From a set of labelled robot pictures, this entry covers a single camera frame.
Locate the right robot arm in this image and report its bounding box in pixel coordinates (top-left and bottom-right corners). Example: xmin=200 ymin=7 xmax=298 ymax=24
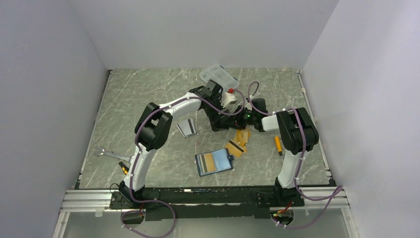
xmin=233 ymin=99 xmax=319 ymax=206

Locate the loose orange card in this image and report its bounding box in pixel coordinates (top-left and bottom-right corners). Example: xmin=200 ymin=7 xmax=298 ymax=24
xmin=225 ymin=140 xmax=247 ymax=158

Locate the silver wrench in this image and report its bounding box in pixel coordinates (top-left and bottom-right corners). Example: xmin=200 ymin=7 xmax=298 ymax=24
xmin=95 ymin=147 xmax=133 ymax=163

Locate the black base frame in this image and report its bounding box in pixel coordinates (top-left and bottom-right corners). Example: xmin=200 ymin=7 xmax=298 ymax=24
xmin=109 ymin=185 xmax=305 ymax=221

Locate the orange credit card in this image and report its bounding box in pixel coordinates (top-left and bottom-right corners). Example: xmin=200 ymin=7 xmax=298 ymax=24
xmin=203 ymin=153 xmax=216 ymax=173

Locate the clear plastic organizer box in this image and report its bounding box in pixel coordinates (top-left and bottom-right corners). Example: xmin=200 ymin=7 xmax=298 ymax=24
xmin=199 ymin=64 xmax=239 ymax=91

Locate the silver card stack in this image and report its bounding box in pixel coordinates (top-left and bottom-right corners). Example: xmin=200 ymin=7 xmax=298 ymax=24
xmin=176 ymin=119 xmax=197 ymax=138

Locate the orange card stack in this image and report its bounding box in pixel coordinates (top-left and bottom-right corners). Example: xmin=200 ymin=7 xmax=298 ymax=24
xmin=233 ymin=128 xmax=251 ymax=147

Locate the yellow black screwdriver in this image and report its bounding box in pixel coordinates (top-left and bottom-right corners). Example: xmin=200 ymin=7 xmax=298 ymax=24
xmin=118 ymin=161 xmax=129 ymax=175

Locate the blue leather card holder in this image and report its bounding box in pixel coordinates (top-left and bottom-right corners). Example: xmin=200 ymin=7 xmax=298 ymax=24
xmin=195 ymin=148 xmax=234 ymax=176

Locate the aluminium rail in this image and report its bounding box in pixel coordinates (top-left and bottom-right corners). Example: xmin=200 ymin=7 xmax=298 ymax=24
xmin=61 ymin=187 xmax=350 ymax=214

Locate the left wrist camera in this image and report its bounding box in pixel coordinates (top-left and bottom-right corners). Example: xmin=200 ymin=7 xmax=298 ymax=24
xmin=220 ymin=88 xmax=237 ymax=108

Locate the orange handled tool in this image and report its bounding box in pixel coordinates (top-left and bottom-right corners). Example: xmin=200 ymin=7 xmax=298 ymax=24
xmin=274 ymin=136 xmax=283 ymax=156

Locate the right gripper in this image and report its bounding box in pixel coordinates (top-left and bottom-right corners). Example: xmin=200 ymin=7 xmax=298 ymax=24
xmin=222 ymin=106 xmax=256 ymax=130

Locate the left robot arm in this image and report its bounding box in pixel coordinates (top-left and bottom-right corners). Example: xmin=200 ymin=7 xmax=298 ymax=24
xmin=119 ymin=80 xmax=244 ymax=208

